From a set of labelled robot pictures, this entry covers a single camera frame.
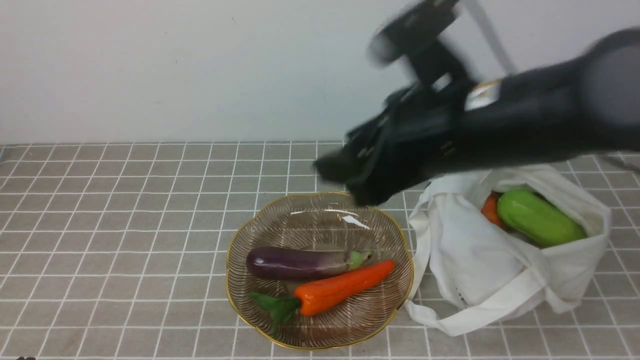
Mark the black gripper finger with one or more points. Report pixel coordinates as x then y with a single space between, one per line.
340 166

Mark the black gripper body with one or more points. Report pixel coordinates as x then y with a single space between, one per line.
413 123

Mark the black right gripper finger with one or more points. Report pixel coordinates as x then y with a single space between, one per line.
374 190

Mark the purple eggplant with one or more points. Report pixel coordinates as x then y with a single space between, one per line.
287 264

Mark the orange carrot with leaves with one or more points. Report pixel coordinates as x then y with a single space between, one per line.
318 296

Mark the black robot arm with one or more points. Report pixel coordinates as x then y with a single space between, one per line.
589 104

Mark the orange vegetable in bag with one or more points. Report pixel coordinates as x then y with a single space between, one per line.
490 210

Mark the white cloth bag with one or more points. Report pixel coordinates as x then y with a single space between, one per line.
489 274

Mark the gold-rimmed glass plate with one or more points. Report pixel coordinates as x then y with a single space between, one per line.
320 222

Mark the green cucumber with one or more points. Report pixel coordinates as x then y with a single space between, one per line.
538 219

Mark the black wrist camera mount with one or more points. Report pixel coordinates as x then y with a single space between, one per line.
416 35

